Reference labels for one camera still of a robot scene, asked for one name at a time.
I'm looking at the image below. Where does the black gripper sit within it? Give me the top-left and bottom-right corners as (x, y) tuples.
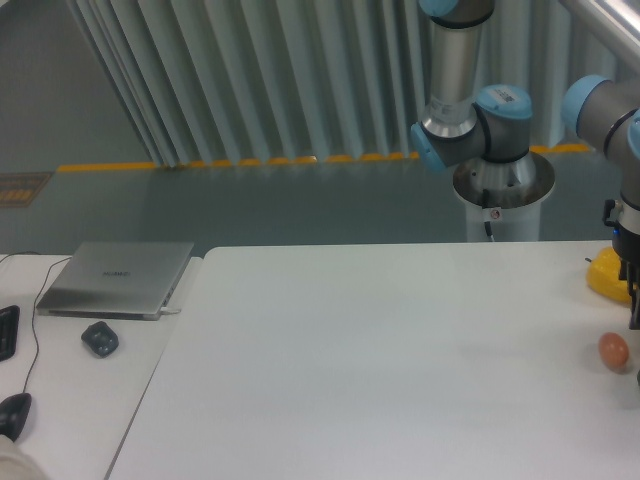
(603, 199), (640, 330)

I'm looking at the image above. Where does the yellow bell pepper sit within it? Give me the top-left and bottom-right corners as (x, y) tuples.
(586, 247), (631, 306)

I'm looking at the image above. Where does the beige sleeve forearm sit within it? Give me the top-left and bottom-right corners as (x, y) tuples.
(1, 435), (47, 480)

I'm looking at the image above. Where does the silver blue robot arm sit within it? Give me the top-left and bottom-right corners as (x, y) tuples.
(411, 1), (639, 303)

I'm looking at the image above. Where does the brown egg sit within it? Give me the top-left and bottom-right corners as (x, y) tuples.
(598, 332), (630, 371)

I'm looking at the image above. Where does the pleated grey curtain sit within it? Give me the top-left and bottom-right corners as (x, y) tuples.
(64, 0), (640, 169)

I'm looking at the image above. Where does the black earbuds case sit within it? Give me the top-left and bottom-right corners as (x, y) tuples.
(81, 321), (119, 358)

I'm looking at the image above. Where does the silver closed laptop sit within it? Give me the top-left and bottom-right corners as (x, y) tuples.
(36, 241), (194, 320)

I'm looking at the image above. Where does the black keyboard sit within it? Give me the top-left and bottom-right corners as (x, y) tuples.
(0, 305), (20, 362)

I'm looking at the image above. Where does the black computer mouse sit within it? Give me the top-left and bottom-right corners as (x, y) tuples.
(1, 392), (32, 442)

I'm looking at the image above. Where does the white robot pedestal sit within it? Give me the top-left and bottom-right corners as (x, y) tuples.
(453, 152), (555, 242)

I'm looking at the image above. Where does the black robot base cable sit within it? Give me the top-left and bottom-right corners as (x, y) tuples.
(480, 188), (497, 244)

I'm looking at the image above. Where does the black mouse cable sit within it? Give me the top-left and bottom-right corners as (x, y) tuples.
(0, 250), (75, 396)

